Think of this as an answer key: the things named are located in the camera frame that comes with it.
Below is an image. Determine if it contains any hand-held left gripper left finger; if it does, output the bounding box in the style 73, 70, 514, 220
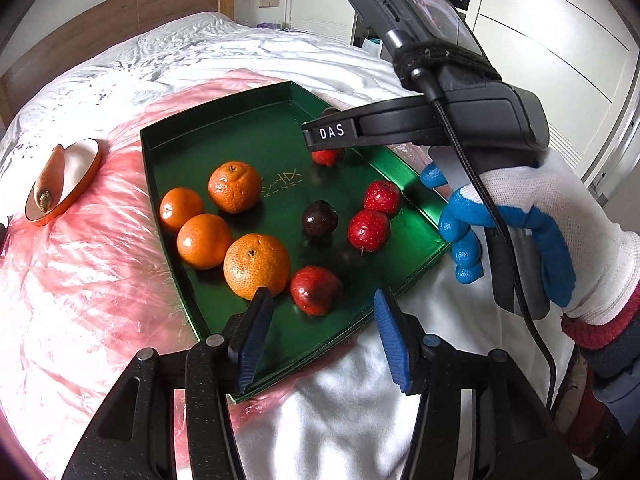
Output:
62, 287, 275, 480

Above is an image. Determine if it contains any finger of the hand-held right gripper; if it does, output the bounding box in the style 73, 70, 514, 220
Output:
301, 96, 446, 154

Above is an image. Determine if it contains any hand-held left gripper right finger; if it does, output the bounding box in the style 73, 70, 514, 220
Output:
374, 287, 583, 480

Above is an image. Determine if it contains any small red apple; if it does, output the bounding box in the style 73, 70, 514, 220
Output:
312, 147, 345, 167
363, 180, 403, 217
290, 266, 344, 317
348, 209, 391, 252

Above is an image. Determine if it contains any bumpy mandarin orange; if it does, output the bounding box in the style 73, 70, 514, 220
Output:
223, 233, 292, 301
208, 161, 263, 214

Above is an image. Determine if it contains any green tray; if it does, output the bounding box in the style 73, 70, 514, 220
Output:
140, 80, 453, 403

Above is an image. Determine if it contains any smooth orange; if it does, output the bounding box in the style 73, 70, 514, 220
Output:
159, 187, 206, 233
176, 213, 234, 270

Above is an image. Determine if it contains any dark purple plum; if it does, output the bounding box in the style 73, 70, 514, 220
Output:
301, 200, 340, 237

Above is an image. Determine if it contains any person's right forearm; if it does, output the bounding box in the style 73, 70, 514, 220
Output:
560, 280, 640, 411

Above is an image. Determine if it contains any person's right hand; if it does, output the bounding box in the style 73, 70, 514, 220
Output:
420, 150, 640, 326

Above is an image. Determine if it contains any white wardrobe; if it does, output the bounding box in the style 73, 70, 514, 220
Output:
287, 0, 640, 201

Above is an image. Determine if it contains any bedside table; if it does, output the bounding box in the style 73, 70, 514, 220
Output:
244, 17, 291, 31

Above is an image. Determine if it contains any pink plastic sheet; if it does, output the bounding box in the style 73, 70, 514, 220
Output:
0, 69, 351, 480

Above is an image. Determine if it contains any white plate with orange rim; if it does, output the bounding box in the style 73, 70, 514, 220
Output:
24, 139, 102, 226

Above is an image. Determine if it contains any carrot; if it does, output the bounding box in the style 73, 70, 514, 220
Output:
34, 145, 66, 212

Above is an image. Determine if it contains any black cable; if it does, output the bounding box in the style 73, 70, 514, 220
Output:
385, 30, 558, 413

